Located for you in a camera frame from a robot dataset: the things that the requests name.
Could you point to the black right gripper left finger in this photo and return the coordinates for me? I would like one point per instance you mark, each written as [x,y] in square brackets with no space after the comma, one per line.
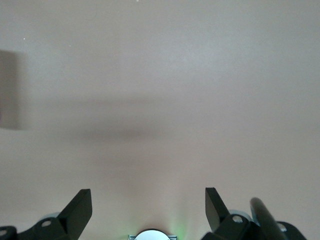
[72,220]

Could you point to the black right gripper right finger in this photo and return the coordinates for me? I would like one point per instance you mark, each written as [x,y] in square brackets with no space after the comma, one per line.
[215,212]

